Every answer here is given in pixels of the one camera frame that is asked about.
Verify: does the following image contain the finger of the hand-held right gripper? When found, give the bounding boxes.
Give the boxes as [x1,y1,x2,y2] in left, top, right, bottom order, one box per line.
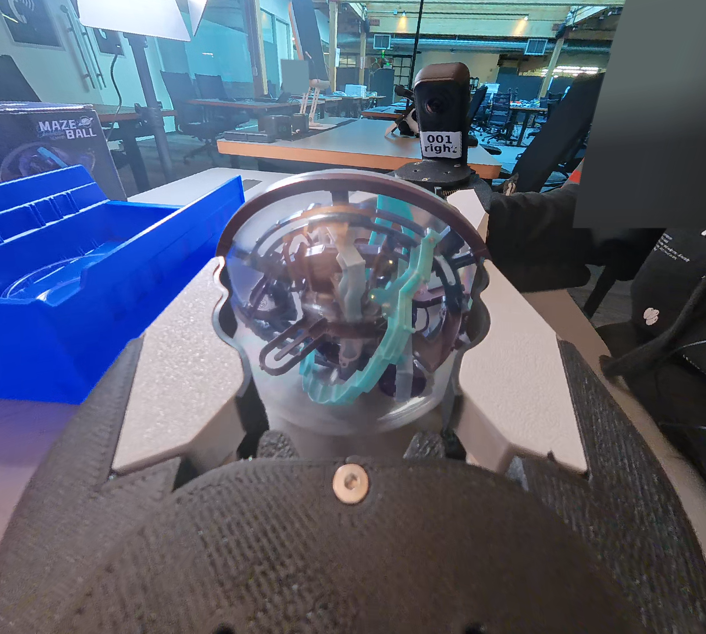
[450,187,492,243]

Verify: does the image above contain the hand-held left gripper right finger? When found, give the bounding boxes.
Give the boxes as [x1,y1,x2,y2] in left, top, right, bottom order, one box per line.
[445,259,589,475]

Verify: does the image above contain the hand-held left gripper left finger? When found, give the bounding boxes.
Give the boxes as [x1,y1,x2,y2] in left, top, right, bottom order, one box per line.
[111,259,252,475]

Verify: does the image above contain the clear maze ball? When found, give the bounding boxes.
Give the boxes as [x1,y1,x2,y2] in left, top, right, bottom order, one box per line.
[215,171,489,436]

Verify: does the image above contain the person's right forearm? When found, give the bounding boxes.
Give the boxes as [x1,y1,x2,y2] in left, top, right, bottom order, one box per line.
[484,182,663,295]

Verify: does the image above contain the maze ball box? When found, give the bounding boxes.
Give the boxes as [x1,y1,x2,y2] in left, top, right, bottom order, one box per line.
[0,102,128,202]

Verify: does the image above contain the black fabric panel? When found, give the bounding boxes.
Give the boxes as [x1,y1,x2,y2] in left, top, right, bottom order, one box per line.
[502,74,605,195]

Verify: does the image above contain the wooden edged desk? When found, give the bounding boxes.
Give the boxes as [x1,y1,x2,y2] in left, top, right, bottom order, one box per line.
[218,116,503,180]

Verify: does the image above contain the blue plastic tray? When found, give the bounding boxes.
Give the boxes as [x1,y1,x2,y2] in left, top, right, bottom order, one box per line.
[0,165,246,405]

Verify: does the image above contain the person's black clothing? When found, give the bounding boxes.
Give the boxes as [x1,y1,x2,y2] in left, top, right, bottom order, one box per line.
[602,228,706,480]

